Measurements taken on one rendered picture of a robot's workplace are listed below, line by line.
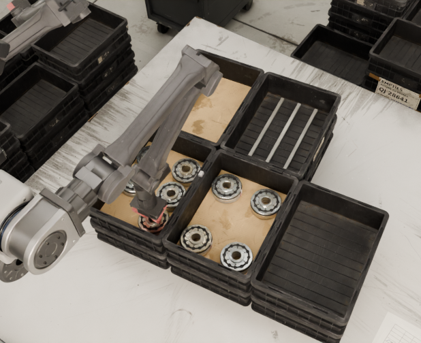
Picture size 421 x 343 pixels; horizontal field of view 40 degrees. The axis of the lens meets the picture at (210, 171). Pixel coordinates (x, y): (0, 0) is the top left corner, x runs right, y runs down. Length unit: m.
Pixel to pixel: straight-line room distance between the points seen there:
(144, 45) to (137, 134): 2.44
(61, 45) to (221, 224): 1.54
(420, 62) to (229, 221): 1.43
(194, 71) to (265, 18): 2.50
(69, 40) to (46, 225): 2.02
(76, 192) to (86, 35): 1.94
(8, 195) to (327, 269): 1.03
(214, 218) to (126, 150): 0.69
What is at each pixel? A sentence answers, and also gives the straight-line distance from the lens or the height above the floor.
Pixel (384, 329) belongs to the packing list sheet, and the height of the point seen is 0.70.
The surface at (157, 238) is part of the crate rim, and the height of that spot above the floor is 0.93.
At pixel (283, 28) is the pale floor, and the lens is 3.78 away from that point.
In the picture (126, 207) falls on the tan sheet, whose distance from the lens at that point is 1.99.
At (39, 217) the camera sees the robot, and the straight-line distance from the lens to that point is 1.23.
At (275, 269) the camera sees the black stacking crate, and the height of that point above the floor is 0.83.
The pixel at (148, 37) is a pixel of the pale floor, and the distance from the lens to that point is 3.78.
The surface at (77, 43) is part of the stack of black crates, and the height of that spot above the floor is 0.49.
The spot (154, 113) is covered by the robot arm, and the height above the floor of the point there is 1.50.
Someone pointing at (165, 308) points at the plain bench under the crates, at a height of 0.70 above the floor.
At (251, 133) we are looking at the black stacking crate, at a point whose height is 0.83.
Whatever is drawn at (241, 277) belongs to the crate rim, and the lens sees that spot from 1.72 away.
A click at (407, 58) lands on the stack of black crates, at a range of 2.97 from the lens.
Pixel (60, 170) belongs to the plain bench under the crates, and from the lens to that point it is 2.31.
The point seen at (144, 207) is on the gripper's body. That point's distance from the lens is 1.78.
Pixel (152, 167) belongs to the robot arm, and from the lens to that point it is 1.61.
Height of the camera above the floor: 2.50
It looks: 55 degrees down
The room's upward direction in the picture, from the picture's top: 5 degrees counter-clockwise
